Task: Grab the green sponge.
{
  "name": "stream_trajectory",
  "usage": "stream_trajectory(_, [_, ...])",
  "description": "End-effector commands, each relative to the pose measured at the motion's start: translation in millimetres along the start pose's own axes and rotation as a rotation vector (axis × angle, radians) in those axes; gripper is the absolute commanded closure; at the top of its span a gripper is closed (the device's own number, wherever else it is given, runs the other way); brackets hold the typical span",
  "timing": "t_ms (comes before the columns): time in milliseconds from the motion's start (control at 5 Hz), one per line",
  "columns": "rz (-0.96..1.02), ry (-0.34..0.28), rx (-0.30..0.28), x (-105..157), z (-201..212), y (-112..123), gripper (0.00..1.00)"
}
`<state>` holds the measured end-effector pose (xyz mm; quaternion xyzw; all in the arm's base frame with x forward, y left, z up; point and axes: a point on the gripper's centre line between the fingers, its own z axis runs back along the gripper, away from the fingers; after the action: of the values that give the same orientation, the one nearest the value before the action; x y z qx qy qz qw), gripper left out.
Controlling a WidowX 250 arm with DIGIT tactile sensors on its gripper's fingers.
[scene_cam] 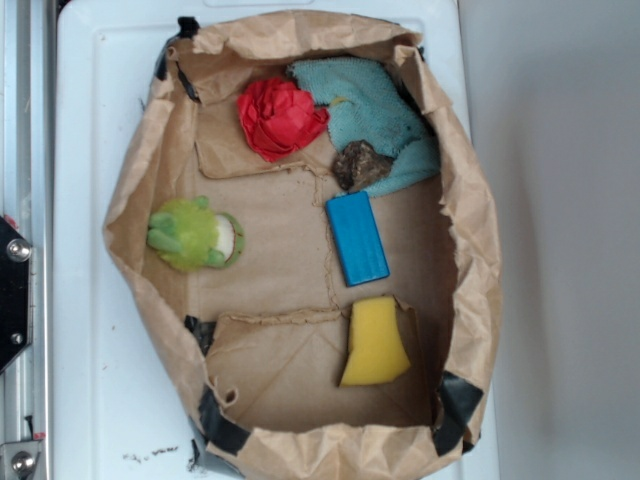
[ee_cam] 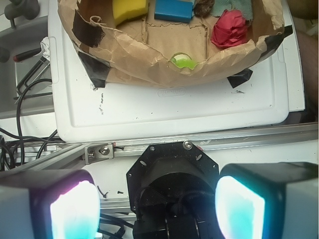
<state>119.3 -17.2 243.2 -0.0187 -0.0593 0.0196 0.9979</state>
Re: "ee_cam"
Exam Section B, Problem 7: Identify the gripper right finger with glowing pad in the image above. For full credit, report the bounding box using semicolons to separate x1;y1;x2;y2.
215;162;319;239

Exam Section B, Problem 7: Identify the red handled screwdriver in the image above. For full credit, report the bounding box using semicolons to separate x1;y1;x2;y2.
12;48;42;62

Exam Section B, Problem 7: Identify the yellow sponge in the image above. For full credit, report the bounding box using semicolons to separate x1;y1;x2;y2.
112;0;149;25

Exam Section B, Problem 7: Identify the aluminium frame rail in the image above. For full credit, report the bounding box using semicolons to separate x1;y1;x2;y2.
0;121;319;172

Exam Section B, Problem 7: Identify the black cable bundle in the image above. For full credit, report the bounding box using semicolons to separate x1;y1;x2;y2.
0;57;60;172

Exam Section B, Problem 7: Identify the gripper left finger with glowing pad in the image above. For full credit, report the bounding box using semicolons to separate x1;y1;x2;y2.
0;169;100;239

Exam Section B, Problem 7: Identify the brown paper bag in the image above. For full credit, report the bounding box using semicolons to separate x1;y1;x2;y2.
58;0;284;88

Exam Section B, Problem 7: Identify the teal cloth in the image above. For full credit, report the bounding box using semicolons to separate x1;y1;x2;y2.
210;0;253;21

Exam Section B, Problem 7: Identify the green sponge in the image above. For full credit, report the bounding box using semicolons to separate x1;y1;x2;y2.
170;52;197;70

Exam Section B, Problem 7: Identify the blue block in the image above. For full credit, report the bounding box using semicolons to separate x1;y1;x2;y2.
154;0;193;23

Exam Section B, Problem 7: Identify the red crumpled paper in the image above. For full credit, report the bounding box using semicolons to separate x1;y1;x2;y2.
210;9;248;49

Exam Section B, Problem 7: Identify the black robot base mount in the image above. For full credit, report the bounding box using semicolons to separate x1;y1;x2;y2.
127;141;222;239

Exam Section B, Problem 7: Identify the brown furry object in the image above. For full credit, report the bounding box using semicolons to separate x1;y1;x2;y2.
193;0;215;18

